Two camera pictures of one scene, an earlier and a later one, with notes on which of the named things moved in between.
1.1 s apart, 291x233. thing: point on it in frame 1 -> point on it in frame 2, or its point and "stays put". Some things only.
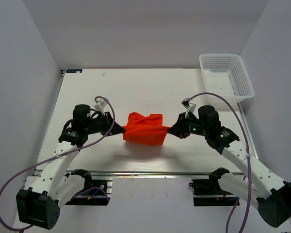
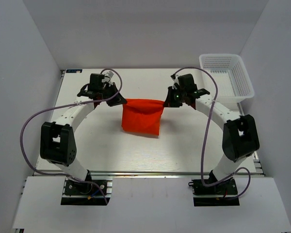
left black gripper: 107,120 -> 118,100
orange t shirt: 147,130 -> 142,115
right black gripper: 179,128 -> 169,101
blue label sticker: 78,71 stays put
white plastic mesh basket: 225,75 stays put
